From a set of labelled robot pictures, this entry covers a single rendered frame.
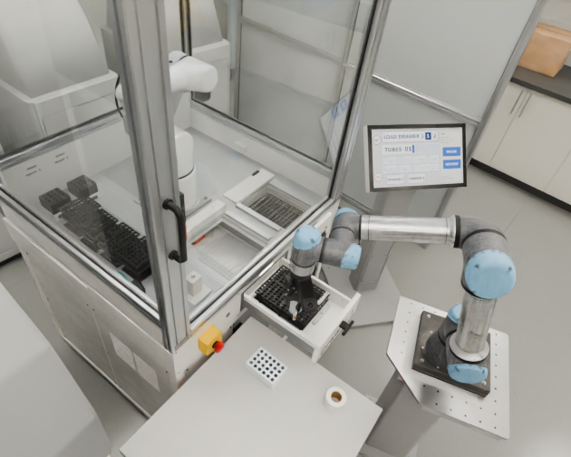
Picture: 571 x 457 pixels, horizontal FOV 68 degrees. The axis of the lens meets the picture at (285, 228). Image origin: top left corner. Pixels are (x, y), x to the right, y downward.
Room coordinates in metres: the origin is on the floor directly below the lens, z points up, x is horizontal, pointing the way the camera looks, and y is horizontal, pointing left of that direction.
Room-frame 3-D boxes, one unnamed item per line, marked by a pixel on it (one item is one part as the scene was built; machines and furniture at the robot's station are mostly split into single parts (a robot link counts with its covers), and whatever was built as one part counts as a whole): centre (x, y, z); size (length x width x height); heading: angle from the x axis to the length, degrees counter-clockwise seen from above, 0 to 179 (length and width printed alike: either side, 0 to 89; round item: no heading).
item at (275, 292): (0.99, -0.06, 0.87); 0.22 x 0.18 x 0.06; 60
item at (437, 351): (0.91, -0.66, 0.85); 0.15 x 0.15 x 0.10
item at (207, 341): (0.76, 0.19, 0.88); 0.07 x 0.05 x 0.07; 150
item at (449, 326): (0.91, -0.66, 0.96); 0.13 x 0.12 x 0.14; 173
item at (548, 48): (3.80, -1.88, 1.04); 0.41 x 0.32 x 0.28; 55
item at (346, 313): (0.89, -0.24, 0.87); 0.29 x 0.02 x 0.11; 150
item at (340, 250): (0.87, -0.17, 1.28); 0.11 x 0.11 x 0.08; 83
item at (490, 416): (0.90, -0.69, 0.70); 0.45 x 0.44 x 0.12; 75
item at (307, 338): (0.99, -0.06, 0.86); 0.40 x 0.26 x 0.06; 60
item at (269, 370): (0.74, -0.01, 0.78); 0.12 x 0.08 x 0.04; 58
